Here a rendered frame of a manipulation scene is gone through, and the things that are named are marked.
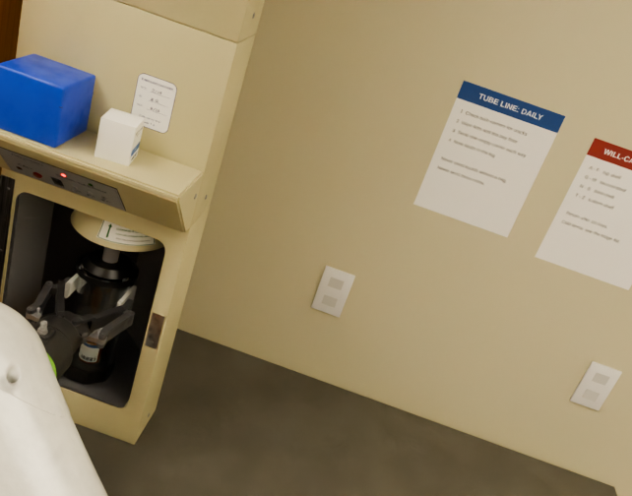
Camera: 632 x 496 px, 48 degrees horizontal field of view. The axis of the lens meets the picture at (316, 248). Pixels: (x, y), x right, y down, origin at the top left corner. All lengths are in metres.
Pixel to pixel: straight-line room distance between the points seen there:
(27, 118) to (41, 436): 0.61
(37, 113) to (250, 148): 0.59
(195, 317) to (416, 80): 0.76
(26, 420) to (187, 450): 0.90
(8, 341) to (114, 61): 0.63
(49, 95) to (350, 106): 0.65
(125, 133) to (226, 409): 0.71
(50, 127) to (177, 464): 0.67
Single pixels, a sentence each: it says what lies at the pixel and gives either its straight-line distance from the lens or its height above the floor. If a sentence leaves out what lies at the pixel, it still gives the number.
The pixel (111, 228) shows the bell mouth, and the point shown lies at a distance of 1.23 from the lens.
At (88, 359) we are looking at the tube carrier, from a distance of 1.38.
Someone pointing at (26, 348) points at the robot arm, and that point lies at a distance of 0.57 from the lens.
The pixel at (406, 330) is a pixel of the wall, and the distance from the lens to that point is 1.66.
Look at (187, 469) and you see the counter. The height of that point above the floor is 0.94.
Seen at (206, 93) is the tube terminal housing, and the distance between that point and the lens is 1.08.
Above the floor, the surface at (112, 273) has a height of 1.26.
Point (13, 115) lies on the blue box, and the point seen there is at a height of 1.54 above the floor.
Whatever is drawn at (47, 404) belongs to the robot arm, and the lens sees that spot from 0.57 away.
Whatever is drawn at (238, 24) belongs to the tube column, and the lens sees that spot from 1.05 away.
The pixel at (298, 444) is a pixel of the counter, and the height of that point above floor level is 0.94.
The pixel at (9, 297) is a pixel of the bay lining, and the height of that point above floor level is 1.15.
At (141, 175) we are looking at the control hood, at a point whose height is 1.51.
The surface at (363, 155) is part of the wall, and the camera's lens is 1.50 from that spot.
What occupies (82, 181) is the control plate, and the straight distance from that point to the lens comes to 1.10.
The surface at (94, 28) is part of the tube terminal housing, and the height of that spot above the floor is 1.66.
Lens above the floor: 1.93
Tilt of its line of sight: 25 degrees down
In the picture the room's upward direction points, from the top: 19 degrees clockwise
